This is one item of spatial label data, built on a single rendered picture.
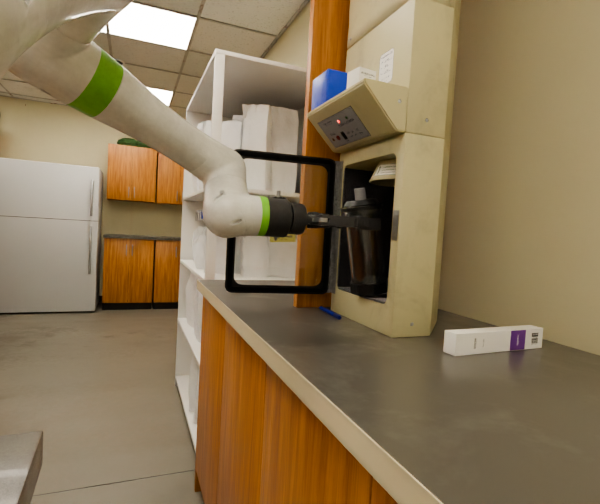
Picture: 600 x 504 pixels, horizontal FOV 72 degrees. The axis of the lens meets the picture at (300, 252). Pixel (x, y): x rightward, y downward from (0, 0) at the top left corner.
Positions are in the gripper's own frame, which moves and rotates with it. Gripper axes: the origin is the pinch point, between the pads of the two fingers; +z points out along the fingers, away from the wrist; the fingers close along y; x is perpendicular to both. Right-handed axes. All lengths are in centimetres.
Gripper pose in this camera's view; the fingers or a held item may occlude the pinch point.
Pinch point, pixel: (361, 223)
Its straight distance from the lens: 107.7
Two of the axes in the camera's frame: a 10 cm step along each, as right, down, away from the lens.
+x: -0.6, 10.0, 0.5
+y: -3.7, -0.7, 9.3
